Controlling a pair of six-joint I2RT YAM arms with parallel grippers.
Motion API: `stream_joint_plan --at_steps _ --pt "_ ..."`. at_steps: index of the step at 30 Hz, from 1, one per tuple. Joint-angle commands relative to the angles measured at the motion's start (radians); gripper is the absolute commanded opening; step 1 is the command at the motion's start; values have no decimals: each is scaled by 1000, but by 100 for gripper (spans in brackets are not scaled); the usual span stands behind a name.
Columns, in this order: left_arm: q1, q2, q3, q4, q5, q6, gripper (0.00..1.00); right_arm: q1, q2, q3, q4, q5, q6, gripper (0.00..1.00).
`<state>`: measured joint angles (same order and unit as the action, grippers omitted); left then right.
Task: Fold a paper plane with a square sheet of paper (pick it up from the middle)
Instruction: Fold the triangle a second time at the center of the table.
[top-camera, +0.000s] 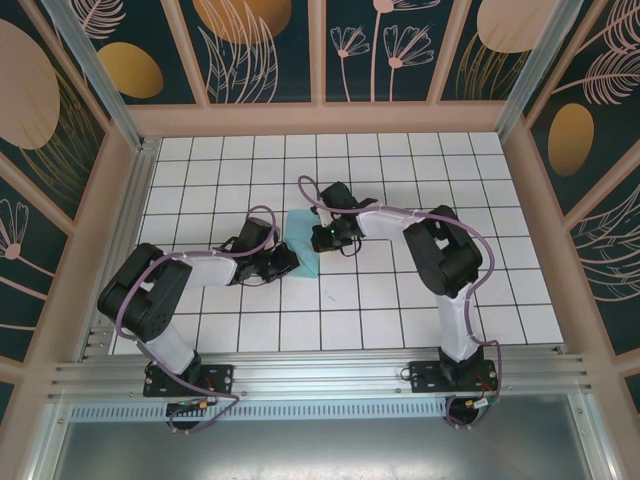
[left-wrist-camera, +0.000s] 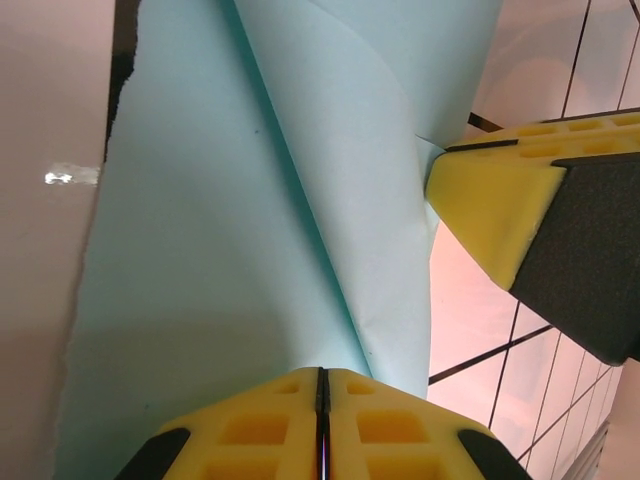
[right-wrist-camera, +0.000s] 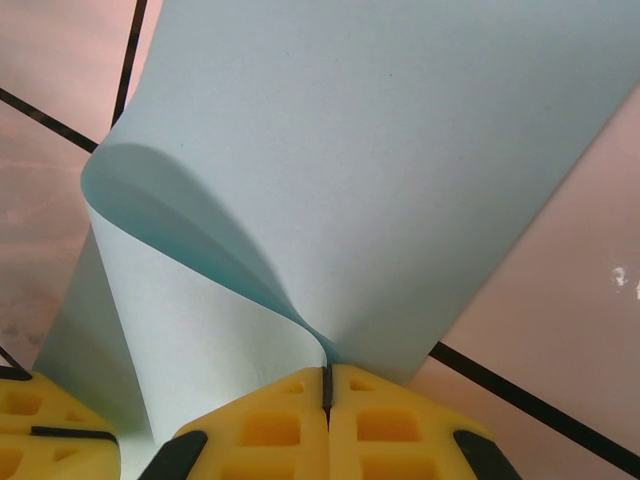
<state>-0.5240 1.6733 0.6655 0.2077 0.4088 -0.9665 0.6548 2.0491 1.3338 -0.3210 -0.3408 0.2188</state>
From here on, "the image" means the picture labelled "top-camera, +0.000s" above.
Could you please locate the light blue paper sheet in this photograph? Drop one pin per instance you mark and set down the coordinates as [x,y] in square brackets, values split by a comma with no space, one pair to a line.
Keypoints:
[300,230]

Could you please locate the aluminium side rail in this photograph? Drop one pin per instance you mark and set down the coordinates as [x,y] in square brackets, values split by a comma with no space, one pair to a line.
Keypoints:
[135,200]

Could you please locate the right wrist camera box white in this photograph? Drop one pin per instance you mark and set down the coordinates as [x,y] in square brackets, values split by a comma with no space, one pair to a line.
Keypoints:
[325,216]

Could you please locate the aluminium frame post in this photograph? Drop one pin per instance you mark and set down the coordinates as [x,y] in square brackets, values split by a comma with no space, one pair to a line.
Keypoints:
[95,75]
[535,65]

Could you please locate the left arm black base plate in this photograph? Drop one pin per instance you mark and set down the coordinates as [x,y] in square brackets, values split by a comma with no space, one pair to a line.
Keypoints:
[220,380]

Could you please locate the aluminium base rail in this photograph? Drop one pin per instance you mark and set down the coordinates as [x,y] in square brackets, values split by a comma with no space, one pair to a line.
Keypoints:
[320,372]

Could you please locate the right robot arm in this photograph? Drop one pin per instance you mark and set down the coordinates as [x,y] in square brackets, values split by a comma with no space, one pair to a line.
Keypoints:
[445,255]

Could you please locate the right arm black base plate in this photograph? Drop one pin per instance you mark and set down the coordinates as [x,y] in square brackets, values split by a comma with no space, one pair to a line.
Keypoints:
[425,380]

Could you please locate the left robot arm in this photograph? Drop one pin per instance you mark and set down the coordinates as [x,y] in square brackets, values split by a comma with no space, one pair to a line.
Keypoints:
[145,300]

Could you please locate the grey metal sheet panel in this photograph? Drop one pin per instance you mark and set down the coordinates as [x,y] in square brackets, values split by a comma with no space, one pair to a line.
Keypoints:
[320,450]

